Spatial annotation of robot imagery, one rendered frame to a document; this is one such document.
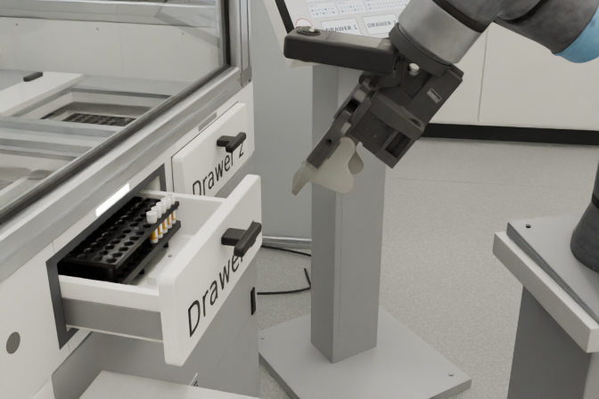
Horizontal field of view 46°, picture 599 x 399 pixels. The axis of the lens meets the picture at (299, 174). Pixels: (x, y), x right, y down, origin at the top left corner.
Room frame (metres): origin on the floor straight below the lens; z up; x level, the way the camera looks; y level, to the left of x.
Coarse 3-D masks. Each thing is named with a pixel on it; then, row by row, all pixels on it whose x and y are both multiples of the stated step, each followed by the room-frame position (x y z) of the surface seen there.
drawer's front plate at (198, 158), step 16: (240, 112) 1.19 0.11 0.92; (208, 128) 1.08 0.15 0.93; (224, 128) 1.11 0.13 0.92; (240, 128) 1.19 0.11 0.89; (192, 144) 1.00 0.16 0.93; (208, 144) 1.04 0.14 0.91; (176, 160) 0.95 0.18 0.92; (192, 160) 0.98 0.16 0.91; (208, 160) 1.04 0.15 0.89; (224, 160) 1.10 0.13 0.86; (240, 160) 1.18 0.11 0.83; (176, 176) 0.95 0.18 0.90; (192, 176) 0.97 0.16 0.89; (208, 176) 1.03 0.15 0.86; (224, 176) 1.10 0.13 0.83; (176, 192) 0.95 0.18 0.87; (192, 192) 0.97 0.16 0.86; (208, 192) 1.03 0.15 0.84
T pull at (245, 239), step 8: (256, 224) 0.76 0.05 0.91; (232, 232) 0.75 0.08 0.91; (240, 232) 0.75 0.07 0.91; (248, 232) 0.74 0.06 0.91; (256, 232) 0.75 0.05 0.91; (224, 240) 0.73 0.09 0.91; (232, 240) 0.73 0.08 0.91; (240, 240) 0.72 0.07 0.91; (248, 240) 0.73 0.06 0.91; (240, 248) 0.71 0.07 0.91; (248, 248) 0.72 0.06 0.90; (240, 256) 0.71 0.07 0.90
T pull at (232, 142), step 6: (240, 132) 1.11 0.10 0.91; (222, 138) 1.08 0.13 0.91; (228, 138) 1.08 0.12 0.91; (234, 138) 1.08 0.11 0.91; (240, 138) 1.08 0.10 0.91; (222, 144) 1.07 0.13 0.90; (228, 144) 1.05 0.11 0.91; (234, 144) 1.06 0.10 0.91; (240, 144) 1.08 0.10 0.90; (228, 150) 1.04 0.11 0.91; (234, 150) 1.05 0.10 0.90
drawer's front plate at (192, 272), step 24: (240, 192) 0.82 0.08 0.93; (216, 216) 0.75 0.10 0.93; (240, 216) 0.80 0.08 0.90; (192, 240) 0.69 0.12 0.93; (216, 240) 0.72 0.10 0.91; (192, 264) 0.65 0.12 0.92; (216, 264) 0.72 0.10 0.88; (240, 264) 0.80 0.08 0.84; (168, 288) 0.61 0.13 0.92; (192, 288) 0.65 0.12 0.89; (168, 312) 0.61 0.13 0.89; (192, 312) 0.65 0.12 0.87; (216, 312) 0.71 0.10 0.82; (168, 336) 0.61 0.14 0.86; (192, 336) 0.64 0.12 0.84; (168, 360) 0.61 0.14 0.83
